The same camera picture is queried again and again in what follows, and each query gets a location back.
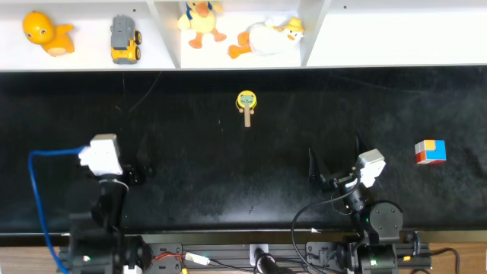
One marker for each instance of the white plush duck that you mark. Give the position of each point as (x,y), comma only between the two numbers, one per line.
(270,40)

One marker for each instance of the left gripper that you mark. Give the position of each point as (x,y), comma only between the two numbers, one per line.
(133,176)

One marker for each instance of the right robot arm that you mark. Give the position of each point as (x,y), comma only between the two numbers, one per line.
(384,220)

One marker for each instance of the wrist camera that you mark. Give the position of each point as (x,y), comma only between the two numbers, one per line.
(102,156)
(371,165)

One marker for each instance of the yellow rubber duck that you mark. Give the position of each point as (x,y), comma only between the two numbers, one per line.
(42,30)

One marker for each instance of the many-coloured puzzle cube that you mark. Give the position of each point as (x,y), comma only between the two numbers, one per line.
(431,152)

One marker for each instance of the mounting rail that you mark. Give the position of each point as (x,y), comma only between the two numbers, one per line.
(228,253)

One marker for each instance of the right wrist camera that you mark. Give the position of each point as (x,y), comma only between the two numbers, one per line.
(371,165)

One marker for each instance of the yellow rattle drum toy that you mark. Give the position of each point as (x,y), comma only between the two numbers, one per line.
(247,100)

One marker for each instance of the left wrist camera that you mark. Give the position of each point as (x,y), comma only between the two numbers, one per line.
(102,156)

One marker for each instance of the yellow plush duck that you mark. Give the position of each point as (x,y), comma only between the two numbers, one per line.
(201,23)

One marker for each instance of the white shelf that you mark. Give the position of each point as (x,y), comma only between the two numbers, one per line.
(380,38)

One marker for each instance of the grey and yellow toy truck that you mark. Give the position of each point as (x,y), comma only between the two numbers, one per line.
(123,42)

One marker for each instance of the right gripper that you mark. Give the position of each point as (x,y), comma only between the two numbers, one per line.
(338,180)

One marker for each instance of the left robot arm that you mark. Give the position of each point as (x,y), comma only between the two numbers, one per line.
(102,228)

